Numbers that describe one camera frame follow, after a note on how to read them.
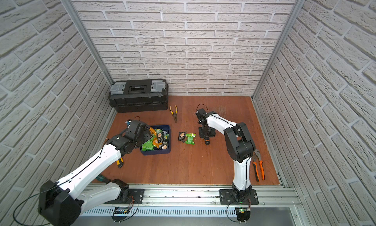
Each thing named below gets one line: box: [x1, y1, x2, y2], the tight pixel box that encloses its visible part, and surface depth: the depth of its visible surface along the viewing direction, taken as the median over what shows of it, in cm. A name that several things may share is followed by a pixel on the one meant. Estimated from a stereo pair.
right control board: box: [235, 206, 251, 225], surface depth 72 cm
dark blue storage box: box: [140, 124, 171, 156], surface depth 91 cm
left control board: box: [111, 206, 132, 224], surface depth 72 cm
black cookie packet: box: [177, 131, 187, 143], surface depth 97 cm
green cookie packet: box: [185, 133, 197, 145], surface depth 97 cm
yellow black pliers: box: [168, 105, 178, 123], surface depth 109 cm
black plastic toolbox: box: [108, 78, 169, 113], surface depth 102 cm
